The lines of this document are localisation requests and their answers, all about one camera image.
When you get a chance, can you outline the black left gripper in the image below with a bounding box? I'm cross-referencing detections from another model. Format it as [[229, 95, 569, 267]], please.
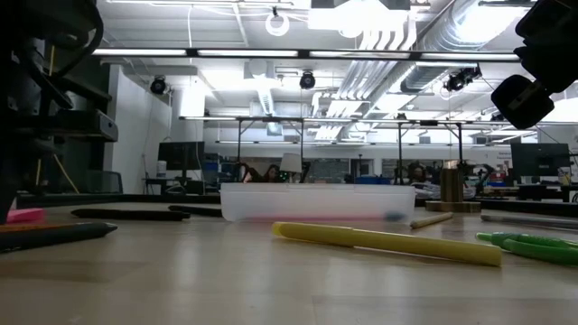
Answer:
[[0, 53, 119, 224]]

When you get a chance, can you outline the black pen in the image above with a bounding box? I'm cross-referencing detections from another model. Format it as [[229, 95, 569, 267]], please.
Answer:
[[167, 204, 223, 218], [70, 208, 192, 223], [0, 221, 120, 255]]

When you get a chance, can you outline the pink highlighter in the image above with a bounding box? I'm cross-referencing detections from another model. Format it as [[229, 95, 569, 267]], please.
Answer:
[[5, 208, 47, 225]]

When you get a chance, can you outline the grey pen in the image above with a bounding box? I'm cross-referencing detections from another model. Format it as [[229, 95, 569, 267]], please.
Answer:
[[480, 213, 578, 230]]

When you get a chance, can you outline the natural wooden pencil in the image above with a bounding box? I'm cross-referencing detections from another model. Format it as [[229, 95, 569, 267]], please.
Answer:
[[409, 211, 455, 229]]

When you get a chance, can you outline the clear plastic supply box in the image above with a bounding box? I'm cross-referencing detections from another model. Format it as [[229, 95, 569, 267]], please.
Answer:
[[219, 181, 417, 224]]

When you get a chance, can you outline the dark office chair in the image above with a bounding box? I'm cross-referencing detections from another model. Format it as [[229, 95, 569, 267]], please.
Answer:
[[85, 170, 125, 195]]

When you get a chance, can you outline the black round ceiling speaker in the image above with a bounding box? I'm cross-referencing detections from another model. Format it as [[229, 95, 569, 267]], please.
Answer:
[[149, 75, 169, 97], [298, 70, 317, 91]]

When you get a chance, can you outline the black computer monitor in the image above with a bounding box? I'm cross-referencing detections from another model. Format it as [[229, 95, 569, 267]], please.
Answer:
[[157, 141, 206, 180], [510, 142, 572, 178]]

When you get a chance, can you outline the orange pencil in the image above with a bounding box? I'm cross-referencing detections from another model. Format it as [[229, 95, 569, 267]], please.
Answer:
[[0, 222, 80, 234]]

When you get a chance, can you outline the brass cylinder on round base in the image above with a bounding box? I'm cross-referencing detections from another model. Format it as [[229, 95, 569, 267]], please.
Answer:
[[424, 159, 482, 214]]

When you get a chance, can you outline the person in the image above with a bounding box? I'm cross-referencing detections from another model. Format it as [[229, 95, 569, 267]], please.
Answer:
[[408, 164, 430, 185], [264, 163, 282, 184]]

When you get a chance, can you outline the black overhead beam with lights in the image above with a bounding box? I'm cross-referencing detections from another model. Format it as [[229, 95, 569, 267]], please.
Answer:
[[92, 47, 520, 63]]

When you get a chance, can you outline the green highlighter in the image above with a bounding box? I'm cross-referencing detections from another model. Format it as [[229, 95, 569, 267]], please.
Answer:
[[475, 231, 578, 266]]

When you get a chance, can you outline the white lampshade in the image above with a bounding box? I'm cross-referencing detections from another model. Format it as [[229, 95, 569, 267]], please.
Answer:
[[279, 152, 304, 174]]

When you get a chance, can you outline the blue storage bin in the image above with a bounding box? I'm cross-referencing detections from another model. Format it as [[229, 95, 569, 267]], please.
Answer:
[[354, 174, 394, 185]]

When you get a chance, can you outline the yellow highlighter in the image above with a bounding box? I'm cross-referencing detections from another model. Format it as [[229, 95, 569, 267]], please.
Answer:
[[271, 222, 504, 267]]

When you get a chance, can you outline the yellow extension cable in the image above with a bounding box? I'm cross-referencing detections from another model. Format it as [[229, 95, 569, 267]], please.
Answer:
[[33, 44, 81, 196]]

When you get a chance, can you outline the black aluminium table frame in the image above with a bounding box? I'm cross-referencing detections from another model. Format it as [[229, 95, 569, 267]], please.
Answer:
[[15, 192, 578, 218]]

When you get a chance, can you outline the black ceiling camera cluster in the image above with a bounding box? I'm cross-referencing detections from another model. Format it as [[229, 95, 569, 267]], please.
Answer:
[[444, 64, 483, 93]]

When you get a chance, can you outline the black background rig frame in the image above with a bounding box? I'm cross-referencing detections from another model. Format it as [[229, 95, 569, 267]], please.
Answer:
[[179, 116, 464, 172]]

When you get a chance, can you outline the white ceiling ring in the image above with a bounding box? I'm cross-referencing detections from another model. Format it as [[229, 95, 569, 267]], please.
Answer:
[[264, 12, 291, 38]]

